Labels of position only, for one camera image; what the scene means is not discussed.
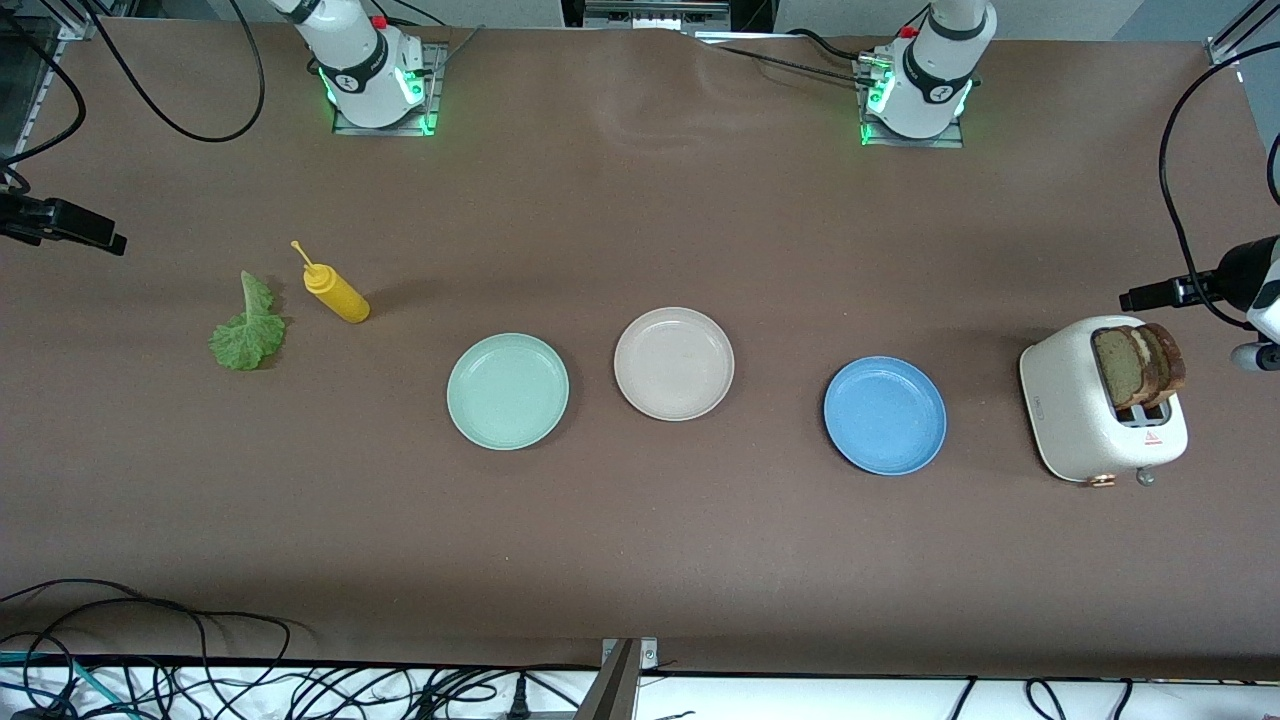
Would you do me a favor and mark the blue plate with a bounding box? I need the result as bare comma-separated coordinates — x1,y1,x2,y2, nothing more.
823,356,948,477

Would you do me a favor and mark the yellow squeeze bottle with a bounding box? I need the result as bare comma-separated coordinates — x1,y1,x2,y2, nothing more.
290,240,371,325

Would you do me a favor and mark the green lettuce leaf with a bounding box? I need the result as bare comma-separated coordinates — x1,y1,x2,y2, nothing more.
208,270,287,372

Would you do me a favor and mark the black equipment box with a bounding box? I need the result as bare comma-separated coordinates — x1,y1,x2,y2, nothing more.
560,0,781,33

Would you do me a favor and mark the teal cable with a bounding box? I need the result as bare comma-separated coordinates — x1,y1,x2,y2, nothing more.
0,650,136,720

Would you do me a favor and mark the black braided cable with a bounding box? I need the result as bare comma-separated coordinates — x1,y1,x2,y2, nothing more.
712,42,876,86

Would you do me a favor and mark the brown table cover sheet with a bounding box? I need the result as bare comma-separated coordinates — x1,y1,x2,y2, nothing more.
0,18,1280,681

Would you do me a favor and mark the beige plate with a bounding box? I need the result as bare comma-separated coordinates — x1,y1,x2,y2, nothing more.
613,307,736,423

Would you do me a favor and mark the aluminium frame profile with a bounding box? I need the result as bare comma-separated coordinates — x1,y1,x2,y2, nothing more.
0,0,136,166
1205,0,1280,69

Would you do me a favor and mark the grey metal bracket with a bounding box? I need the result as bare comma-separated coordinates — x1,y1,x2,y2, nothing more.
573,637,661,720

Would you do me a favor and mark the brown bread slice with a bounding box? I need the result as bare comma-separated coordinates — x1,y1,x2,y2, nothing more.
1145,322,1188,407
1092,325,1164,411

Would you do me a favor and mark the mint green plate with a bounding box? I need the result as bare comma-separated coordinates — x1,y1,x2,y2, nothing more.
446,333,570,452

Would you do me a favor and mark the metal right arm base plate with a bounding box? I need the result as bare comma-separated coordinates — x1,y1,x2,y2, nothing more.
332,42,446,137

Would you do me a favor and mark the white toaster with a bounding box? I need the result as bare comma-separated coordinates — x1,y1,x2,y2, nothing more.
1018,315,1189,488

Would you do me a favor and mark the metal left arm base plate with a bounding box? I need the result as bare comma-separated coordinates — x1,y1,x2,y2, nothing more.
858,55,966,149

